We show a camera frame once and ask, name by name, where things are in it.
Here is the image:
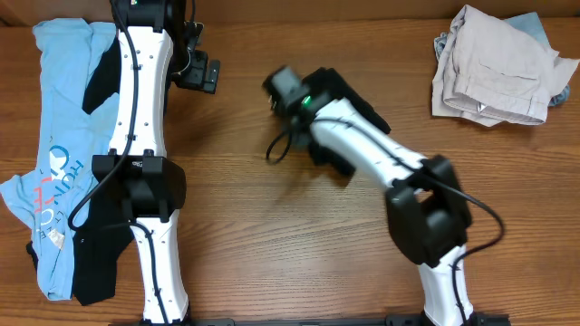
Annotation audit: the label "black t-shirt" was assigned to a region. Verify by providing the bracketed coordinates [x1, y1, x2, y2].
[302, 67, 391, 177]

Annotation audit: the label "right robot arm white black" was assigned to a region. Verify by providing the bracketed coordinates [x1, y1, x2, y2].
[262, 66, 473, 325]

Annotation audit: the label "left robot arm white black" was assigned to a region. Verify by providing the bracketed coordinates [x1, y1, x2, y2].
[90, 0, 220, 325]

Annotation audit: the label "light blue printed t-shirt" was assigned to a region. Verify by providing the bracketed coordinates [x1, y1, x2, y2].
[1, 18, 119, 305]

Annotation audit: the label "black garment with logo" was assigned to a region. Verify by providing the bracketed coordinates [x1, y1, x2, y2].
[27, 39, 132, 286]

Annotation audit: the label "beige folded shorts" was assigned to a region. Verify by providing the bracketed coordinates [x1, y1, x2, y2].
[431, 5, 579, 127]

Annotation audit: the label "pale blue folded cloth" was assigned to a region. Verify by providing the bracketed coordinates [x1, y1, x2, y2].
[505, 12, 571, 107]

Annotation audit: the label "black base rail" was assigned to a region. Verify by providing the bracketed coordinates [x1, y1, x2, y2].
[189, 312, 512, 326]

